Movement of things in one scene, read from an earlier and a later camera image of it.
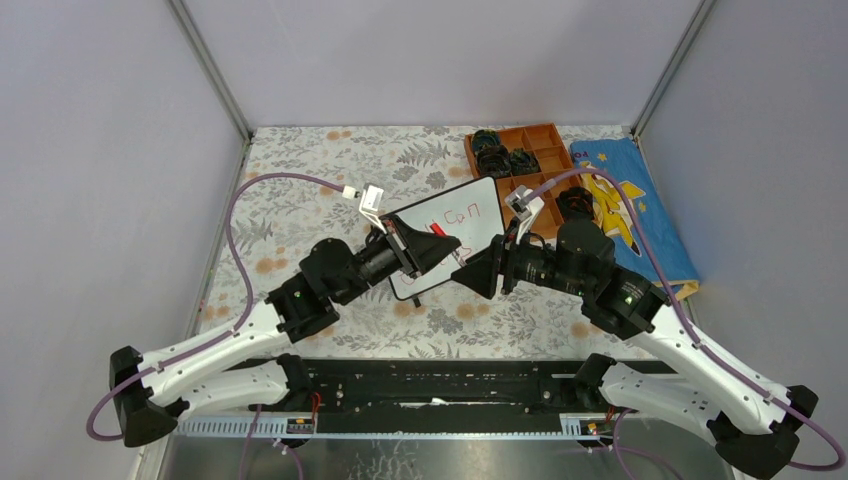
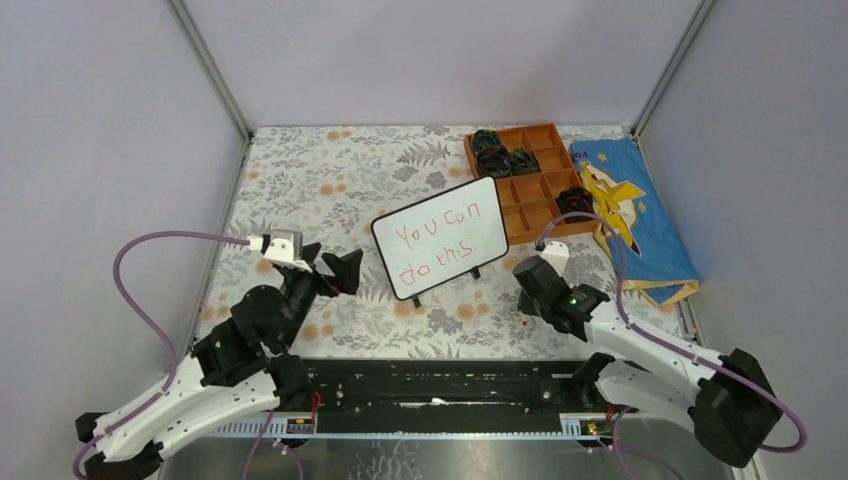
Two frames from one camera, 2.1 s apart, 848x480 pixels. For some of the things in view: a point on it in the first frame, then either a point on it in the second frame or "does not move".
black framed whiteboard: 472,214 does not move
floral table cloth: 292,192 does not move
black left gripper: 415,252 -> 346,271
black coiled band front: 576,203 does not move
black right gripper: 480,272 -> 523,303
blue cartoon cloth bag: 616,214 does not move
